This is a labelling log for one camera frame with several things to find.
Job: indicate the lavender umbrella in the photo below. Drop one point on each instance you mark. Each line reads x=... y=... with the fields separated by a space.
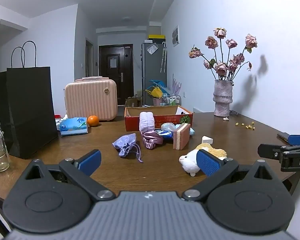
x=177 y=86

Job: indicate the pink and beige sponge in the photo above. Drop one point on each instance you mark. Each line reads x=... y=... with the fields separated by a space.
x=181 y=137

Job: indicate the lavender towel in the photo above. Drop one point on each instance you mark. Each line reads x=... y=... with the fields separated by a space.
x=147 y=121

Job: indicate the white hanging umbrella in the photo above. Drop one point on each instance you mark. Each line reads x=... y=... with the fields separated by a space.
x=163 y=57

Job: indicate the pink textured vase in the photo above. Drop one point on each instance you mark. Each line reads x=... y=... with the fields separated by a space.
x=223 y=97

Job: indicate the white foam roll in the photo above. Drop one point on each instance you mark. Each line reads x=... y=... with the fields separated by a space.
x=207 y=140

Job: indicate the scattered yellow petal bits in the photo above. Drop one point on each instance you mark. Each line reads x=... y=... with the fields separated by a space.
x=237 y=124

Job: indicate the blue umbrella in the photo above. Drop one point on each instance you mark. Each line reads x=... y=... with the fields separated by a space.
x=158 y=83

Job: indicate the pale plastic bag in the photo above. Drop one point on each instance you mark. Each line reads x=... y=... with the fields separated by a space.
x=168 y=127

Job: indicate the yellow and black box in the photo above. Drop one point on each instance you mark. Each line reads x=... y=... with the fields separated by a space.
x=156 y=37

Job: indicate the grey interior door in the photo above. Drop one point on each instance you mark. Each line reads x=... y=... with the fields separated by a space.
x=89 y=60

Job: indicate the white paper notice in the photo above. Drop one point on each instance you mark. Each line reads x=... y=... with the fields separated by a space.
x=113 y=63

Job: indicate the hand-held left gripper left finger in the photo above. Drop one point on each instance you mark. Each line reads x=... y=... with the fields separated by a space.
x=90 y=162

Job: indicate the dark brown entrance door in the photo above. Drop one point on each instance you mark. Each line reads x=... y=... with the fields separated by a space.
x=115 y=85

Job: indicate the purple satin scrunchie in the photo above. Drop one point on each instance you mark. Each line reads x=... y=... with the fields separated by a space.
x=151 y=138

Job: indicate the brown cardboard box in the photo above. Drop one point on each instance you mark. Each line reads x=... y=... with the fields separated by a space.
x=132 y=102

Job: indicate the trolley with bottles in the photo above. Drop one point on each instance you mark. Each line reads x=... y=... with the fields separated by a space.
x=172 y=100

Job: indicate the yellow bag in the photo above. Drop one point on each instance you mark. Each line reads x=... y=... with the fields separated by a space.
x=156 y=93

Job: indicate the orange fruit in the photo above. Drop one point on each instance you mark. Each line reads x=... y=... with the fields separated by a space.
x=93 y=120

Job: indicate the blue tissue pack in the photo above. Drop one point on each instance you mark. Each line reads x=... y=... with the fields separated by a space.
x=72 y=126

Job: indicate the black paper bag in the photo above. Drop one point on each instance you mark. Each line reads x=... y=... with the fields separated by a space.
x=30 y=110

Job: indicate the grey refrigerator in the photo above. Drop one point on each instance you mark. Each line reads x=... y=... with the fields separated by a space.
x=152 y=72

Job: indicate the clear plastic bag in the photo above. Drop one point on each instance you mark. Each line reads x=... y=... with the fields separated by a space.
x=152 y=49

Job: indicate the pink bucket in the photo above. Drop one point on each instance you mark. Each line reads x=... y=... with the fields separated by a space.
x=157 y=101

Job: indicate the blue and white tissue packet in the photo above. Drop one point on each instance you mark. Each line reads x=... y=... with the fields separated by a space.
x=165 y=134

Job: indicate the white and tan plush toy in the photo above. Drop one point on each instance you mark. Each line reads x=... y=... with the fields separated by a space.
x=188 y=161

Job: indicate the glass cup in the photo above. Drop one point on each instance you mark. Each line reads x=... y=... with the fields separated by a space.
x=0 y=162

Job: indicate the bunch of dried pink roses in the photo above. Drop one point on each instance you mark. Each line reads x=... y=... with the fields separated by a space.
x=221 y=67

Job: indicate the pink ribbed suitcase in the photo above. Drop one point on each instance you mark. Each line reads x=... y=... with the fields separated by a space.
x=90 y=100

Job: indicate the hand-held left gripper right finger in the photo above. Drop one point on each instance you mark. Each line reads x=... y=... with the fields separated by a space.
x=208 y=163

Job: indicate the white wall electrical panel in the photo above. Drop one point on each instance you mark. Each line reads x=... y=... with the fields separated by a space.
x=175 y=36

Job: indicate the red cardboard box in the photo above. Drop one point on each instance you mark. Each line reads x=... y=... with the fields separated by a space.
x=132 y=123

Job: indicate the black eyeglasses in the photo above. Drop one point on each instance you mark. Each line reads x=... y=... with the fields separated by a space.
x=233 y=113

